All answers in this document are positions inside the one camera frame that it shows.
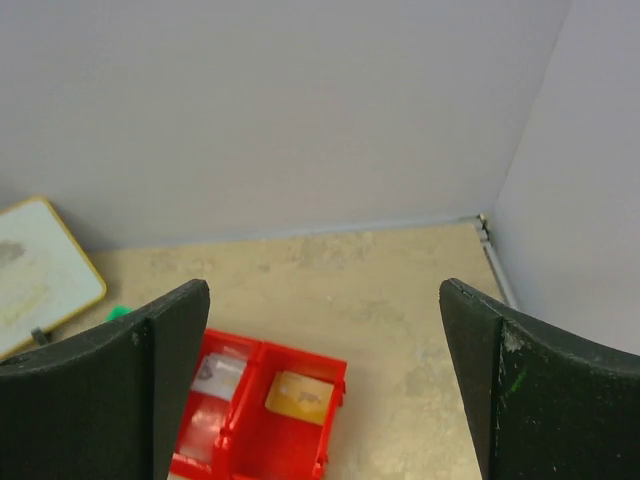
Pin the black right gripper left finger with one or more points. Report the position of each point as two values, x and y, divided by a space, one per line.
106 403

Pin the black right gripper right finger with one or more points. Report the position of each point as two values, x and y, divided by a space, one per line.
540 402

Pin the silver card in bin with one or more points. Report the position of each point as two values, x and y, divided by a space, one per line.
218 376

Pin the gold card in bin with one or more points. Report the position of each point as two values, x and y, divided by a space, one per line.
299 397

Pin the green plastic bin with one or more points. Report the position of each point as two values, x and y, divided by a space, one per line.
118 312

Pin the black board stand clip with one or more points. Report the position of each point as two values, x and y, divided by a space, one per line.
40 337

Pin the red bin middle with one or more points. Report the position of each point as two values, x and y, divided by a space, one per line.
202 449

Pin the red bin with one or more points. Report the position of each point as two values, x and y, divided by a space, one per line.
265 445
202 449

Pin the red bin right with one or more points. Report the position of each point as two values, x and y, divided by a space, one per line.
265 445

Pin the white board wooden frame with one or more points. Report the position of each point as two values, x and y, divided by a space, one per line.
46 277

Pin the aluminium corner rail right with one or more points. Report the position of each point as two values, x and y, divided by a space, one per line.
483 231

